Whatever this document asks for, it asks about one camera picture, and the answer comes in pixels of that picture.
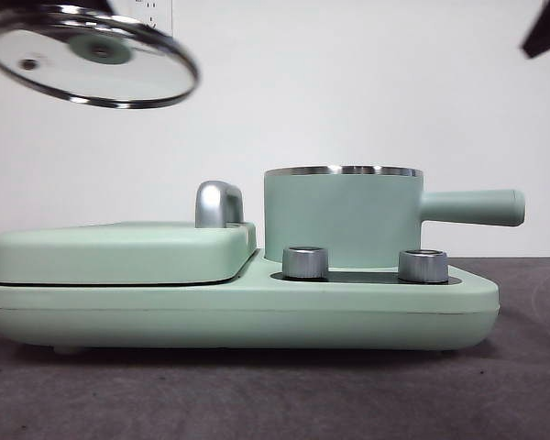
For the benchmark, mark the glass lid with green knob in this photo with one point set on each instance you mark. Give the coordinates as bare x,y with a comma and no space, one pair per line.
101,50

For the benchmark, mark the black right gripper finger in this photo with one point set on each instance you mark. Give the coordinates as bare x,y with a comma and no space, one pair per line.
547,32

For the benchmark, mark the mint green breakfast machine base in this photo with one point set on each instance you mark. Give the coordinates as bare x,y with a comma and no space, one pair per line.
256,311

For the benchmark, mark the silver control knob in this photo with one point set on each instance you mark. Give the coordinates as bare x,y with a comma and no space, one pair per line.
304,263
422,267

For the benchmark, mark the white wall socket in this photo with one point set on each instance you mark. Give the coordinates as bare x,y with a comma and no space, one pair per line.
160,11

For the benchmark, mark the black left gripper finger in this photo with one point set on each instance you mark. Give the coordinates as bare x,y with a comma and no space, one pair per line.
98,5

